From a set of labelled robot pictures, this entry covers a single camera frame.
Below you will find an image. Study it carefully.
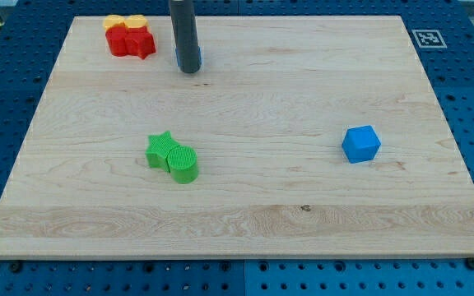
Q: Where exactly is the blue triangle block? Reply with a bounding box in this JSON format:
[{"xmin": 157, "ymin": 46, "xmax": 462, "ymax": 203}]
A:
[{"xmin": 174, "ymin": 46, "xmax": 202, "ymax": 68}]

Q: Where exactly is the green star block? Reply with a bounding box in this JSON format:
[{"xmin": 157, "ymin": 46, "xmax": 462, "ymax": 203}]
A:
[{"xmin": 145, "ymin": 131, "xmax": 179, "ymax": 173}]

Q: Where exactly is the red star block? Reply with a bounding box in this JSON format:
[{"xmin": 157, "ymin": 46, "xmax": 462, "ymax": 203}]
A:
[{"xmin": 125, "ymin": 26, "xmax": 156, "ymax": 59}]

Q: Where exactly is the green cylinder block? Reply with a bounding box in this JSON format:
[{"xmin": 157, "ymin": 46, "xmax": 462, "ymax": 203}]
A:
[{"xmin": 167, "ymin": 146, "xmax": 198, "ymax": 184}]

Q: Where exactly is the wooden board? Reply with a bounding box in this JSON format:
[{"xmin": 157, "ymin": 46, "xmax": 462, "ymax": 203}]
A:
[{"xmin": 0, "ymin": 16, "xmax": 474, "ymax": 260}]

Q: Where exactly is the blue cube block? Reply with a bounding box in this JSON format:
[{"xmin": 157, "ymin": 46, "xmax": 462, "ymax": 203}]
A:
[{"xmin": 342, "ymin": 125, "xmax": 381, "ymax": 164}]

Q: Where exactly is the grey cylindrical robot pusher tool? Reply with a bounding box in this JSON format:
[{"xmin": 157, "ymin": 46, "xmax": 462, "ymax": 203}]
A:
[{"xmin": 169, "ymin": 0, "xmax": 201, "ymax": 74}]

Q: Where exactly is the yellow block right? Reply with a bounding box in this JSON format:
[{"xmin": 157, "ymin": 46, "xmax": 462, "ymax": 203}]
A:
[{"xmin": 124, "ymin": 15, "xmax": 151, "ymax": 32}]

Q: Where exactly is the yellow block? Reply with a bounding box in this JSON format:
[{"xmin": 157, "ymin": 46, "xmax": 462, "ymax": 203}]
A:
[
  {"xmin": 102, "ymin": 14, "xmax": 125, "ymax": 31},
  {"xmin": 124, "ymin": 15, "xmax": 151, "ymax": 32}
]

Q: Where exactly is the red cylinder block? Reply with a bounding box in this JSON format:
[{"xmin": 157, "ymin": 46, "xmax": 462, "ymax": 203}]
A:
[{"xmin": 105, "ymin": 26, "xmax": 128, "ymax": 57}]

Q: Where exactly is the yellow block left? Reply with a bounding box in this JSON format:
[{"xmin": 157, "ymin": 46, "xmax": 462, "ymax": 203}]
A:
[{"xmin": 102, "ymin": 14, "xmax": 125, "ymax": 31}]

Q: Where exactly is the fiducial marker tag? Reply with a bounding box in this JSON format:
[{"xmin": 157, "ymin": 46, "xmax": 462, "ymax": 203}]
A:
[{"xmin": 412, "ymin": 29, "xmax": 447, "ymax": 49}]

